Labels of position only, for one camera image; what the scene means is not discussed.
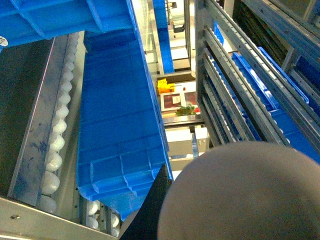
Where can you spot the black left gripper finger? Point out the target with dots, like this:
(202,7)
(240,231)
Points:
(144,224)

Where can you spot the beige plastic scoop tray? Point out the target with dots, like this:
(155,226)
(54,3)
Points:
(248,190)

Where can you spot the grey metal shelf rack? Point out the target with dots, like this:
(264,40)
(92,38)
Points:
(235,41)

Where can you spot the blue plastic storage crate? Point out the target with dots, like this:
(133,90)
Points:
(122,141)

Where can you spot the green potted plant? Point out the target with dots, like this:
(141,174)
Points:
(188,110)

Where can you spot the yellow mop bucket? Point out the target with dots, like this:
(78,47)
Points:
(164,87)

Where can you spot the blue bins on right rack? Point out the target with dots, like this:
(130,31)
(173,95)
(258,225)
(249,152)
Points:
(249,110)

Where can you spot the blue crates in distance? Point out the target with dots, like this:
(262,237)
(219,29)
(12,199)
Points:
(159,8)

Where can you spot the blue crate upper left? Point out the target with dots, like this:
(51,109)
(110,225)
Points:
(27,21)

